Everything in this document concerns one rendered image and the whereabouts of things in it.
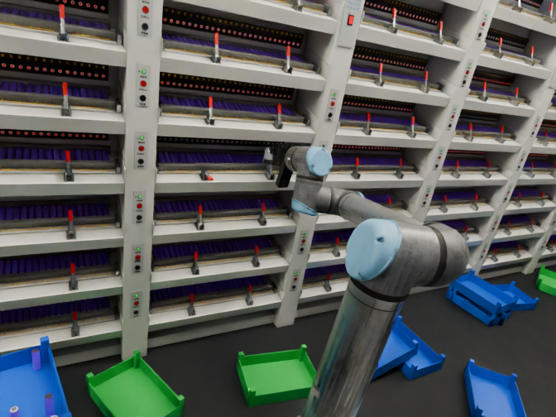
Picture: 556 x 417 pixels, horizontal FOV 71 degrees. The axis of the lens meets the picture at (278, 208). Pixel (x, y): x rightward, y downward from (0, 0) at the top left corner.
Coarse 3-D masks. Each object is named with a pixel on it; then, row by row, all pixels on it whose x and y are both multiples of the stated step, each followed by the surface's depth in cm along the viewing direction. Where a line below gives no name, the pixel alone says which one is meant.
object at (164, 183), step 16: (160, 144) 144; (176, 144) 147; (192, 144) 150; (208, 144) 153; (160, 176) 135; (176, 176) 137; (192, 176) 140; (224, 176) 146; (240, 176) 149; (256, 176) 152; (160, 192) 135; (176, 192) 138
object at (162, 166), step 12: (168, 168) 138; (180, 168) 140; (192, 168) 142; (204, 168) 144; (216, 168) 147; (228, 168) 149; (240, 168) 152; (252, 168) 154; (264, 168) 157; (276, 168) 159
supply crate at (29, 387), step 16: (16, 352) 105; (48, 352) 109; (0, 368) 104; (16, 368) 106; (32, 368) 107; (48, 368) 108; (0, 384) 101; (16, 384) 102; (32, 384) 103; (48, 384) 103; (0, 400) 97; (16, 400) 98; (32, 400) 98; (64, 400) 94; (0, 416) 93; (32, 416) 95; (64, 416) 88
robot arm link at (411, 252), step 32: (384, 224) 70; (416, 224) 74; (352, 256) 73; (384, 256) 67; (416, 256) 68; (352, 288) 75; (384, 288) 70; (352, 320) 75; (384, 320) 73; (352, 352) 76; (320, 384) 83; (352, 384) 78; (320, 416) 83; (352, 416) 83
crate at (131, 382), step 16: (112, 368) 145; (128, 368) 151; (144, 368) 150; (96, 384) 142; (112, 384) 144; (128, 384) 145; (144, 384) 146; (160, 384) 144; (96, 400) 135; (112, 400) 138; (128, 400) 139; (144, 400) 140; (160, 400) 141; (176, 400) 135; (112, 416) 128; (128, 416) 133; (144, 416) 134; (160, 416) 135; (176, 416) 135
